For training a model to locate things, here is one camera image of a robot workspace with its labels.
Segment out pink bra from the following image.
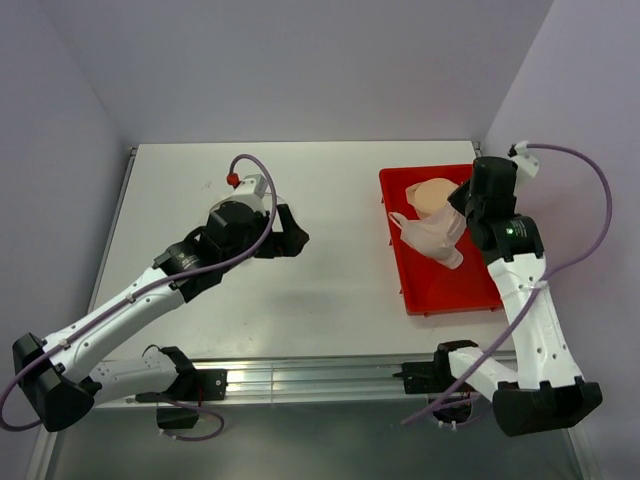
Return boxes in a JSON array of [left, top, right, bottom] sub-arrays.
[[388, 204, 466, 270]]

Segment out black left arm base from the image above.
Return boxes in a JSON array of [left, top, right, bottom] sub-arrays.
[[134, 369, 228, 435]]

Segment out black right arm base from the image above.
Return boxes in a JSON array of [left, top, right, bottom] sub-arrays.
[[392, 359, 476, 426]]

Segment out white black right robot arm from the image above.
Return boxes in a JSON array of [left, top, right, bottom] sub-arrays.
[[432, 156, 603, 437]]

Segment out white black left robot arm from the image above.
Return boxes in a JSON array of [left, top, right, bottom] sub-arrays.
[[12, 194, 309, 432]]

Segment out beige bra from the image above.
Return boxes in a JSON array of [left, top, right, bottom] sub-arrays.
[[405, 178, 458, 219]]

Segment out red plastic tray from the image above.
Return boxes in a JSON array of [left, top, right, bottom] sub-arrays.
[[379, 164, 502, 316]]

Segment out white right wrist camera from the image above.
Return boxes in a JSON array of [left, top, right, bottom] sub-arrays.
[[508, 141, 540, 187]]

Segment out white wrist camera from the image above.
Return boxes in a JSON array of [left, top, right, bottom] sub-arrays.
[[508, 141, 540, 187], [226, 173, 268, 202]]

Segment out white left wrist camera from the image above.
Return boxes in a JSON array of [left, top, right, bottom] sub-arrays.
[[226, 173, 268, 202]]

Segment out aluminium mounting rail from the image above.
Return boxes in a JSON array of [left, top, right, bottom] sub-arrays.
[[94, 355, 516, 409]]

